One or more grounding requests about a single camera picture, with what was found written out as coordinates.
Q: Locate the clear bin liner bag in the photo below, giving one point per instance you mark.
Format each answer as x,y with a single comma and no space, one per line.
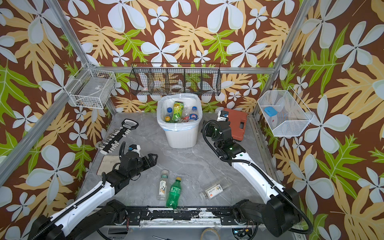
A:
190,100

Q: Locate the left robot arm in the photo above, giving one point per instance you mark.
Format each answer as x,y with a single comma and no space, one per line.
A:
60,225

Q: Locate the green soda bottle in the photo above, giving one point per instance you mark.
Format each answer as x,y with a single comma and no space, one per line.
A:
168,119
174,194

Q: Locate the white wire basket left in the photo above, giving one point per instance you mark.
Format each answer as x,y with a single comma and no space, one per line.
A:
91,87

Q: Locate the black screwdriver bit holder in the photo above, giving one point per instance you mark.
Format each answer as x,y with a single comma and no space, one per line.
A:
113,140

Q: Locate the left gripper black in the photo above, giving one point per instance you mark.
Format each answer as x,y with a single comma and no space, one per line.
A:
148,164

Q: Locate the clear bottle white label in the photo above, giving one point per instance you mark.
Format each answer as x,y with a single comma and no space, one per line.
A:
215,189

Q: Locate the blue label water bottle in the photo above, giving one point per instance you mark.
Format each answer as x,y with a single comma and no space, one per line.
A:
169,112

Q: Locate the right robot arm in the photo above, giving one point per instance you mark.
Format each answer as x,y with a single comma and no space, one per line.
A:
280,212

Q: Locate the white plastic trash bin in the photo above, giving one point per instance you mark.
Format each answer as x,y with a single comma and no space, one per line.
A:
182,139

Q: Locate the blue object in basket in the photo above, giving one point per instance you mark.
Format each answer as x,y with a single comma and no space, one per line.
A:
270,111

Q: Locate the red plastic tool case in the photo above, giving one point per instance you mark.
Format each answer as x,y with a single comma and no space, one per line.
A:
238,121

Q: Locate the tape roll foreground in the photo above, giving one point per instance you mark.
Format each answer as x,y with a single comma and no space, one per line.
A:
210,234

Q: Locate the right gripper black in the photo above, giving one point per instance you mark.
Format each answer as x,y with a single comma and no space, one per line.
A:
213,128

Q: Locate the blue cap water bottle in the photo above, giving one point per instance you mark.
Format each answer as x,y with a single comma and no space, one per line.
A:
193,115

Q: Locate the white mesh basket right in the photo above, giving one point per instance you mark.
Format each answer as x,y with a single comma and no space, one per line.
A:
293,117

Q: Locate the white label drink bottle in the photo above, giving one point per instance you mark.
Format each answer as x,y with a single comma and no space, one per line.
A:
163,186

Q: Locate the black wire wall basket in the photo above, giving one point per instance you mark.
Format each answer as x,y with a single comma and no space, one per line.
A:
170,79

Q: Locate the tall green yellow bottle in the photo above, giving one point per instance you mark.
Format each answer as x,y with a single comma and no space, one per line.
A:
178,108

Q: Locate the red label soda bottle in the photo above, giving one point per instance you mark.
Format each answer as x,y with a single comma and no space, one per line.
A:
185,114

